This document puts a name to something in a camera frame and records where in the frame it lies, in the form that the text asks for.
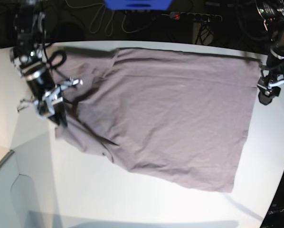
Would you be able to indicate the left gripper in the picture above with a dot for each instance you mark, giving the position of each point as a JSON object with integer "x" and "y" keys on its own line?
{"x": 266, "y": 95}

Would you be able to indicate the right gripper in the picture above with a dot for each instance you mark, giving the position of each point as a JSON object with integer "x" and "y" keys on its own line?
{"x": 60, "y": 117}

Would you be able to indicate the mauve t-shirt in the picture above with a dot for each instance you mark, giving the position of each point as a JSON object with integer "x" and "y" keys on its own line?
{"x": 181, "y": 117}

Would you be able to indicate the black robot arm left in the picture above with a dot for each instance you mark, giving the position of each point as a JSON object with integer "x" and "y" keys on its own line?
{"x": 272, "y": 12}

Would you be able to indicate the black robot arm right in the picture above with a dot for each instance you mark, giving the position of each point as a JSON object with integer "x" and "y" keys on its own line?
{"x": 30, "y": 59}

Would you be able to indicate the grey adjacent table edge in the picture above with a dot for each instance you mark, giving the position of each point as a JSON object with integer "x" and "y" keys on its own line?
{"x": 6, "y": 157}

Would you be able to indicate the black power strip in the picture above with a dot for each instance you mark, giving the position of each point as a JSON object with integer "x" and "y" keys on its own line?
{"x": 195, "y": 17}

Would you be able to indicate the blue box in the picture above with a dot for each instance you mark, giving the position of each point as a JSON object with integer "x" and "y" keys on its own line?
{"x": 137, "y": 4}

